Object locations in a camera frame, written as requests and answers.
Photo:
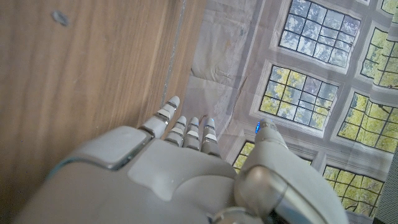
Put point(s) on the printed window backdrop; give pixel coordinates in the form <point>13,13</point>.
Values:
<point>224,56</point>

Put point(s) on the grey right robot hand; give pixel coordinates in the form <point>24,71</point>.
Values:
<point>155,180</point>

